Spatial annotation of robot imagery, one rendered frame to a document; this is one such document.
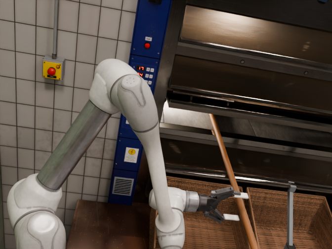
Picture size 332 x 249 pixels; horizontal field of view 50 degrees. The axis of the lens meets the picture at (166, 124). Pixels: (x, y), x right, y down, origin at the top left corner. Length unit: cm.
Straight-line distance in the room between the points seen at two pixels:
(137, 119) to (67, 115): 97
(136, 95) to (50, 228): 54
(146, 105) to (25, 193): 59
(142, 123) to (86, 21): 82
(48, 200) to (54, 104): 77
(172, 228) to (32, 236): 50
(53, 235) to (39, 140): 100
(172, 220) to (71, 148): 47
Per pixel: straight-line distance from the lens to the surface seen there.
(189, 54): 190
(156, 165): 132
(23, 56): 200
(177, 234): 145
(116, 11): 183
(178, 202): 154
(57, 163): 139
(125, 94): 113
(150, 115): 118
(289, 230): 199
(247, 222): 160
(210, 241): 233
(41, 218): 134
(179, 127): 212
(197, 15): 186
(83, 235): 221
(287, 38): 200
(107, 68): 128
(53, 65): 190
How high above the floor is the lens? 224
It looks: 30 degrees down
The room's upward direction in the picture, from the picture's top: 13 degrees clockwise
